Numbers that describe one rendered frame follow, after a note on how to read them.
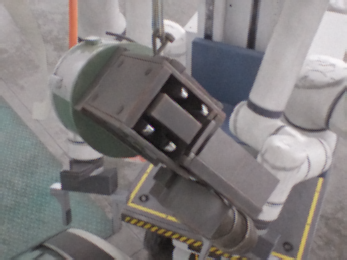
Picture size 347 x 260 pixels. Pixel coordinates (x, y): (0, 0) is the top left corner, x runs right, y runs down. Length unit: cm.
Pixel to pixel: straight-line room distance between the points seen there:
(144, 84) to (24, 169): 208
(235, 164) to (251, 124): 63
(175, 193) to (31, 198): 189
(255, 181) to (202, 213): 7
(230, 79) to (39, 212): 114
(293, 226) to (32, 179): 125
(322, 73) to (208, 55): 39
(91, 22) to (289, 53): 58
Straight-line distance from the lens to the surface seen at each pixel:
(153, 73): 49
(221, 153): 52
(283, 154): 99
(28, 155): 261
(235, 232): 66
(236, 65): 159
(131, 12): 120
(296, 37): 109
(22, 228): 231
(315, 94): 139
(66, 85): 64
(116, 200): 121
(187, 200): 54
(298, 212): 192
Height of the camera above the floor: 178
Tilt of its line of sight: 42 degrees down
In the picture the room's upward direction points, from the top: straight up
